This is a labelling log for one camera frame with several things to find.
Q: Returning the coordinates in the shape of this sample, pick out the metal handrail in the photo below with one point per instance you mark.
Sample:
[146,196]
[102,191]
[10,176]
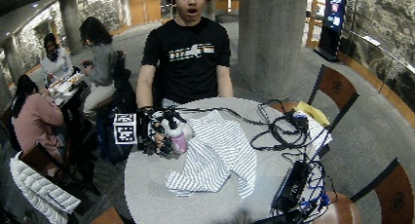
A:
[384,48]

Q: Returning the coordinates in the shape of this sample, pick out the dark table with food trays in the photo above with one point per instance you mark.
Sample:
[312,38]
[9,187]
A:
[69,87]

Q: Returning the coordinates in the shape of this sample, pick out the wide concrete pillar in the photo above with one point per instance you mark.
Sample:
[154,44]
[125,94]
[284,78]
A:
[271,42]

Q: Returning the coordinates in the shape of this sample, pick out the yellow envelope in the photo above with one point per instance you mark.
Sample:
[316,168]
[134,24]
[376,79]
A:
[312,112]

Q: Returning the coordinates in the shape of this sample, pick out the white spray bottle pink liquid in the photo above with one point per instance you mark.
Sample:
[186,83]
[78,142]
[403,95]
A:
[179,138]

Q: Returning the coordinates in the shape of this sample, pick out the white cube of black markers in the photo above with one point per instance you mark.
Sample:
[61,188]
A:
[125,131]

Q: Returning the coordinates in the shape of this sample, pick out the white striped shirt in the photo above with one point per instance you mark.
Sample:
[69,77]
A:
[219,152]

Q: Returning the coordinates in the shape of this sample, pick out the narrow concrete pillar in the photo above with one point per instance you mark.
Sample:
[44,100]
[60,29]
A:
[69,19]

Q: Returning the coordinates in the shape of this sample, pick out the white puffer jacket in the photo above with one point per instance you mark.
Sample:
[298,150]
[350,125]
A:
[41,191]

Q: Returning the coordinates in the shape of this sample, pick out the person in black t-shirt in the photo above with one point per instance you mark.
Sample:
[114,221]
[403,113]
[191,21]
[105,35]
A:
[185,74]

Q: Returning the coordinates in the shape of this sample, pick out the white paper sheet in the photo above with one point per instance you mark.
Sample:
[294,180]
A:
[319,133]

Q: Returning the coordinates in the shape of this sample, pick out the black display kiosk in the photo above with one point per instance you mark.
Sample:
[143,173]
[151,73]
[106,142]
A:
[334,22]

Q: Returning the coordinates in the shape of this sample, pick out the wooden chair black frame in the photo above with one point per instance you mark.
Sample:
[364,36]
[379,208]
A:
[36,157]
[335,86]
[395,194]
[107,217]

